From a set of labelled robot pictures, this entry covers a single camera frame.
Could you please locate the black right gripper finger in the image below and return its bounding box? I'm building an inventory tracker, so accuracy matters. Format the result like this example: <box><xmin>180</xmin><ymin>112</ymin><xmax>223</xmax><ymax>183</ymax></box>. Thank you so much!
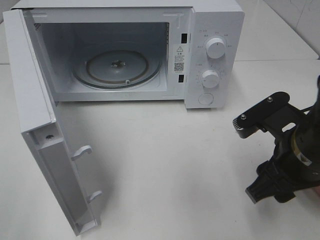
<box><xmin>245</xmin><ymin>169</ymin><xmax>283</xmax><ymax>204</ymax></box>

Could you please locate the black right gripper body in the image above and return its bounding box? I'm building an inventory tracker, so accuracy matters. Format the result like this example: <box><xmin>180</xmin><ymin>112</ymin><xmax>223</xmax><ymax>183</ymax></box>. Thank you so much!
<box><xmin>257</xmin><ymin>130</ymin><xmax>320</xmax><ymax>203</ymax></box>

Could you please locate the round white door button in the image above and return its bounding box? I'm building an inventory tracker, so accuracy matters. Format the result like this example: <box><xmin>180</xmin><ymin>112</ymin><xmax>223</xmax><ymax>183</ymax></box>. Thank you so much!
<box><xmin>198</xmin><ymin>93</ymin><xmax>214</xmax><ymax>106</ymax></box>

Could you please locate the white microwave knob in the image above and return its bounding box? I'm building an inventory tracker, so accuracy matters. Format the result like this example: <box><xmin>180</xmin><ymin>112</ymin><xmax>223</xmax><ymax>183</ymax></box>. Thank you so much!
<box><xmin>205</xmin><ymin>36</ymin><xmax>226</xmax><ymax>59</ymax></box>
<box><xmin>201</xmin><ymin>70</ymin><xmax>220</xmax><ymax>89</ymax></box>

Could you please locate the white microwave door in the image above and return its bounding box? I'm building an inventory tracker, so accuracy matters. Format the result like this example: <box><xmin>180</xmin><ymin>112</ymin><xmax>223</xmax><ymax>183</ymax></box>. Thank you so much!
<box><xmin>3</xmin><ymin>9</ymin><xmax>102</xmax><ymax>235</ymax></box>

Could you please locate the pink round plate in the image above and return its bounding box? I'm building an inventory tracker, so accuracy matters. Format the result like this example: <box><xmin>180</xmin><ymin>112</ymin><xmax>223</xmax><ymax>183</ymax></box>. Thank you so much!
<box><xmin>312</xmin><ymin>186</ymin><xmax>320</xmax><ymax>197</ymax></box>

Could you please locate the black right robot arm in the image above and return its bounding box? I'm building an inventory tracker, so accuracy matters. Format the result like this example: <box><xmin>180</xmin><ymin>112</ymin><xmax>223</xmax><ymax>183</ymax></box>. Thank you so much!
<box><xmin>245</xmin><ymin>99</ymin><xmax>320</xmax><ymax>204</ymax></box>

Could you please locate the white microwave oven body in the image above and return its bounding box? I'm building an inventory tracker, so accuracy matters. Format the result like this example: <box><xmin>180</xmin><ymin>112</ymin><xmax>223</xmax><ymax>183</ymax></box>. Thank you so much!
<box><xmin>3</xmin><ymin>0</ymin><xmax>245</xmax><ymax>109</ymax></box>

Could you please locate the white warning label sticker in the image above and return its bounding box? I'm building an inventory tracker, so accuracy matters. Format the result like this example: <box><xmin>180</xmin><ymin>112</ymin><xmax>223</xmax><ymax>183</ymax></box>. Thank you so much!
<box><xmin>172</xmin><ymin>44</ymin><xmax>186</xmax><ymax>74</ymax></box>

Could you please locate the glass microwave turntable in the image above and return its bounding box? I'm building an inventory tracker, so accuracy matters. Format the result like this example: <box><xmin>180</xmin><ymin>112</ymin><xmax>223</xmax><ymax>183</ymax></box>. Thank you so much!
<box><xmin>72</xmin><ymin>41</ymin><xmax>166</xmax><ymax>90</ymax></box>

